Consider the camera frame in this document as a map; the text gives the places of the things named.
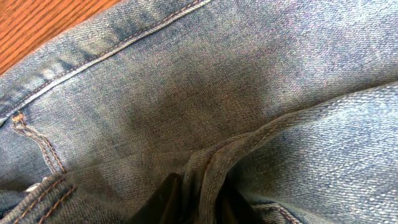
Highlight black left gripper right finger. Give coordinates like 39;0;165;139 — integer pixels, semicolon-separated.
215;179;264;224

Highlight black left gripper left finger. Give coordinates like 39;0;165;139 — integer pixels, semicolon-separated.
127;173;182;224

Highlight medium blue denim jeans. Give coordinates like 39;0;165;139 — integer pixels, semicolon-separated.
1;1;397;223

